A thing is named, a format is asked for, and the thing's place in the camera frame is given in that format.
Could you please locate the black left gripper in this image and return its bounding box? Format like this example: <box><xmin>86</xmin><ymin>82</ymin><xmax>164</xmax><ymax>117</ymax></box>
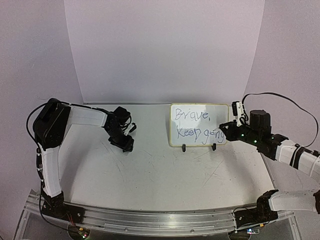
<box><xmin>106</xmin><ymin>124</ymin><xmax>136</xmax><ymax>151</ymax></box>

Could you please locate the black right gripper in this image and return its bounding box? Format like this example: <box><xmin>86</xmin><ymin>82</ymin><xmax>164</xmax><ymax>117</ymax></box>
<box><xmin>219</xmin><ymin>120</ymin><xmax>261</xmax><ymax>146</ymax></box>

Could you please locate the yellow framed small whiteboard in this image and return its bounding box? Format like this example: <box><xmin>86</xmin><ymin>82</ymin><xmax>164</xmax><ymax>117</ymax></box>
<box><xmin>169</xmin><ymin>103</ymin><xmax>230</xmax><ymax>147</ymax></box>

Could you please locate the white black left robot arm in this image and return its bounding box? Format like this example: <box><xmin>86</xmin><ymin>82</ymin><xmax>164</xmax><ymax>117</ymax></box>
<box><xmin>31</xmin><ymin>98</ymin><xmax>137</xmax><ymax>220</ymax></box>

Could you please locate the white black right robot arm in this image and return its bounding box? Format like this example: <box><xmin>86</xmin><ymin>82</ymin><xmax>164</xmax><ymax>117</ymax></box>
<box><xmin>219</xmin><ymin>101</ymin><xmax>320</xmax><ymax>228</ymax></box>

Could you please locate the right green circuit board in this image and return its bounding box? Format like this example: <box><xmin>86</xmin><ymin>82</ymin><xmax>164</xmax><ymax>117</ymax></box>
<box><xmin>245</xmin><ymin>223</ymin><xmax>265</xmax><ymax>235</ymax></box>

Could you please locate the green circuit board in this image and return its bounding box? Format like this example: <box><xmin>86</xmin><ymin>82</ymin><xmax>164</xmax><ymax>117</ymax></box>
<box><xmin>67</xmin><ymin>225</ymin><xmax>90</xmax><ymax>240</ymax></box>
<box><xmin>245</xmin><ymin>223</ymin><xmax>265</xmax><ymax>235</ymax></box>

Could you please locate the left green circuit board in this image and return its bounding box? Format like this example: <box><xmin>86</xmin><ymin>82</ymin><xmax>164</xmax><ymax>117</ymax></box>
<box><xmin>67</xmin><ymin>225</ymin><xmax>90</xmax><ymax>240</ymax></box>

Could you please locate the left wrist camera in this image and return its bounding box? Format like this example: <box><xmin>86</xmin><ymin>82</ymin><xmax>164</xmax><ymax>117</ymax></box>
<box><xmin>123</xmin><ymin>122</ymin><xmax>137</xmax><ymax>136</ymax></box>

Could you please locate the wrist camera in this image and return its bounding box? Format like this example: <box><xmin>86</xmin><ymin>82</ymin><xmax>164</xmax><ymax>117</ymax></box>
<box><xmin>123</xmin><ymin>122</ymin><xmax>137</xmax><ymax>136</ymax></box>
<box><xmin>231</xmin><ymin>101</ymin><xmax>249</xmax><ymax>127</ymax></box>

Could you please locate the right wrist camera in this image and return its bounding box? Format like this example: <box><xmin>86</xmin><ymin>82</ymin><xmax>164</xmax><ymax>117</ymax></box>
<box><xmin>231</xmin><ymin>101</ymin><xmax>249</xmax><ymax>127</ymax></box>

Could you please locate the black right camera cable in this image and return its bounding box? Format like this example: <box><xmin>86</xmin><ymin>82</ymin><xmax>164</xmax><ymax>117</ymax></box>
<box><xmin>242</xmin><ymin>92</ymin><xmax>316</xmax><ymax>147</ymax></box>

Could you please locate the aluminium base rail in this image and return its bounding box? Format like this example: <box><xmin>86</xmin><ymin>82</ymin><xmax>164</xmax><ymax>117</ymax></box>
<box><xmin>23</xmin><ymin>199</ymin><xmax>295</xmax><ymax>232</ymax></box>

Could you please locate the black left base cable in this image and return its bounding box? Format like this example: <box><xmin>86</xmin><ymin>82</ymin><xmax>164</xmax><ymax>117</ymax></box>
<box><xmin>38</xmin><ymin>194</ymin><xmax>76</xmax><ymax>232</ymax></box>

